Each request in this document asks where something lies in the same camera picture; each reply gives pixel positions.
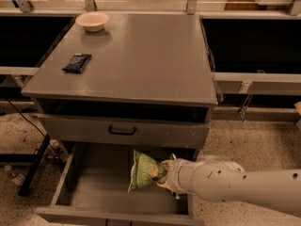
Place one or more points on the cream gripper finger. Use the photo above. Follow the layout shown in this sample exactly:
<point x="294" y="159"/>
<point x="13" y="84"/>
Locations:
<point x="166" y="164"/>
<point x="163" y="183"/>

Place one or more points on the green jalapeno chip bag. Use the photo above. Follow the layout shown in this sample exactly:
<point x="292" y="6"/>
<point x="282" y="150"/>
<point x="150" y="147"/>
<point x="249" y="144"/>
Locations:
<point x="146" y="171"/>

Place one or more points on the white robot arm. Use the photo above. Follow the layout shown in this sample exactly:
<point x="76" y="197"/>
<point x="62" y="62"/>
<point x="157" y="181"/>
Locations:
<point x="225" y="181"/>

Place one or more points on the closed grey top drawer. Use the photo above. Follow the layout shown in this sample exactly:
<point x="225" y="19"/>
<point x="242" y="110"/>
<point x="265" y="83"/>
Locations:
<point x="169" y="134"/>

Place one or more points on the open grey middle drawer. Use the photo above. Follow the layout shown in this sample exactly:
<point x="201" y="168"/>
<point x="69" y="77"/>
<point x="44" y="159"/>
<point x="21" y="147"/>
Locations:
<point x="93" y="191"/>

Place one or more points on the grey drawer cabinet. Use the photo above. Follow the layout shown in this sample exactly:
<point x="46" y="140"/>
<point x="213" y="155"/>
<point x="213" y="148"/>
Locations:
<point x="142" y="67"/>

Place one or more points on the dark blue snack bag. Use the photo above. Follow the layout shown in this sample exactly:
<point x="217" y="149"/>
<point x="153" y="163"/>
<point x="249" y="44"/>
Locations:
<point x="77" y="63"/>

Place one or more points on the black table leg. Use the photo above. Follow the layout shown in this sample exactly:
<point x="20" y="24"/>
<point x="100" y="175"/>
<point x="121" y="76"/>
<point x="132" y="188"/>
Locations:
<point x="25" y="188"/>

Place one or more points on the white bowl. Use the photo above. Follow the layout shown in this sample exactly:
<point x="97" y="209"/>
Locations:
<point x="93" y="21"/>

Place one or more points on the black drawer handle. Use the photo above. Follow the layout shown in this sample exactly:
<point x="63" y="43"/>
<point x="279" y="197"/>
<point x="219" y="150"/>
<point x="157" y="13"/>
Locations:
<point x="121" y="132"/>

